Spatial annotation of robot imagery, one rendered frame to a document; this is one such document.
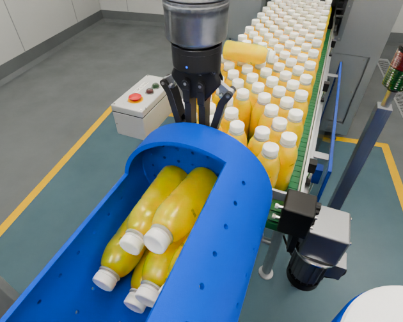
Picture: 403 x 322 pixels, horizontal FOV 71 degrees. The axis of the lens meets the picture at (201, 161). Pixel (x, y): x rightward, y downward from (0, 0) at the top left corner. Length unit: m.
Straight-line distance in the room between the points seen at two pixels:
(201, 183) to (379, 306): 0.35
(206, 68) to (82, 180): 1.91
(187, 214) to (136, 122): 0.42
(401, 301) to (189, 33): 0.53
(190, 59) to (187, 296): 0.30
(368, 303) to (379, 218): 1.64
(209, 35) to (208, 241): 0.27
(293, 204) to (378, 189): 1.72
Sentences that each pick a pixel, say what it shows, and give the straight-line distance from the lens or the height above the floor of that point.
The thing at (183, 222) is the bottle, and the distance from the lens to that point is 0.45.
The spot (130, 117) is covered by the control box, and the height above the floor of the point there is 1.07.
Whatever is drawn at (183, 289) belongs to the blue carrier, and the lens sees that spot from 0.33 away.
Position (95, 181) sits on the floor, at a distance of 2.22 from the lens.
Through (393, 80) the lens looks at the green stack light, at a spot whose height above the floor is 1.18.
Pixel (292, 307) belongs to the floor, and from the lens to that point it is 1.68.
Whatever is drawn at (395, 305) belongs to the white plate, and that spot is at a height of 1.04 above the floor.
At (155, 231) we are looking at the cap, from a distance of 0.43.
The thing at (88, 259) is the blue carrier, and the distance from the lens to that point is 0.56.
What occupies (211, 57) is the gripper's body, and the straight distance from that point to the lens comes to 0.43.
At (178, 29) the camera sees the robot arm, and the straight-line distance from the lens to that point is 0.41.
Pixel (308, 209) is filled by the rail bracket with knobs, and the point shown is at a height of 1.00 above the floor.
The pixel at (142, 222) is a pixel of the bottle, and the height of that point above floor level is 1.12.
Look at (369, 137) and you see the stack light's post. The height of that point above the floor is 1.00.
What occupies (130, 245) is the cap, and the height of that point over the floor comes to 1.11.
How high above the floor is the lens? 1.51
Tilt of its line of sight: 43 degrees down
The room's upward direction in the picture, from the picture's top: straight up
